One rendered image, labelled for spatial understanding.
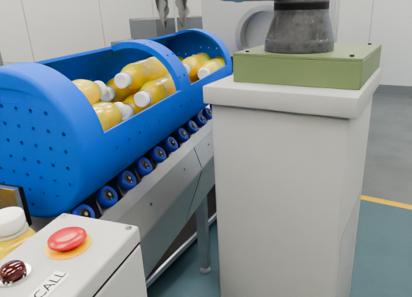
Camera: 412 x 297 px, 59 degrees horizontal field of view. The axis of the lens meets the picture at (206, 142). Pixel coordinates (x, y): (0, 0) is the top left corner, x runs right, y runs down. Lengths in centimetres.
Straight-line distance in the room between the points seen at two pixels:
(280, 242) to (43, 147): 54
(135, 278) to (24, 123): 37
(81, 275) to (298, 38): 61
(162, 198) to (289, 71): 43
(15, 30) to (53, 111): 412
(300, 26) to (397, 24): 482
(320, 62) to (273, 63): 10
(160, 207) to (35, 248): 54
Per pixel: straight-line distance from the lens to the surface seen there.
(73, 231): 39
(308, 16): 80
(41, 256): 39
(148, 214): 87
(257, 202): 85
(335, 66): 75
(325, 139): 74
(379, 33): 563
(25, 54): 478
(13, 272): 37
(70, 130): 62
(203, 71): 120
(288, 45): 79
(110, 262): 37
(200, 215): 181
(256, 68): 80
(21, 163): 73
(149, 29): 458
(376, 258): 223
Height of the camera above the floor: 131
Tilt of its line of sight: 21 degrees down
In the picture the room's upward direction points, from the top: 3 degrees counter-clockwise
